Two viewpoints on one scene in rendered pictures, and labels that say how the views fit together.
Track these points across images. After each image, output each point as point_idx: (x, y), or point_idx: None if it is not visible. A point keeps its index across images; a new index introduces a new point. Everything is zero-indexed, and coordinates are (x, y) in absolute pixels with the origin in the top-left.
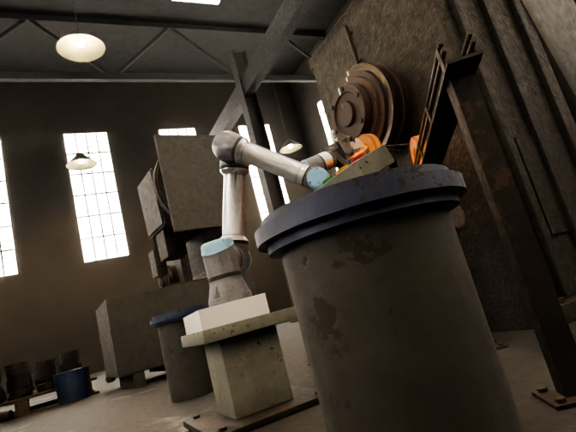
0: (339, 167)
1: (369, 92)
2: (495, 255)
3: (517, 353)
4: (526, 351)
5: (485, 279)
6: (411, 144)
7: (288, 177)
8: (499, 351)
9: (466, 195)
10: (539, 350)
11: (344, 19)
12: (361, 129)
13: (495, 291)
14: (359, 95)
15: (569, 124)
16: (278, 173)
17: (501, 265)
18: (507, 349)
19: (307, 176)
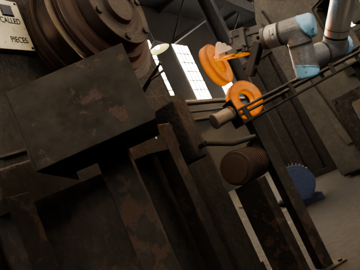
0: (259, 54)
1: None
2: (230, 221)
3: (349, 247)
4: (343, 248)
5: (230, 247)
6: (239, 85)
7: (351, 21)
8: (339, 256)
9: (199, 164)
10: (344, 245)
11: None
12: (144, 39)
13: (238, 257)
14: (139, 6)
15: None
16: (354, 7)
17: (235, 230)
18: (332, 257)
19: (349, 36)
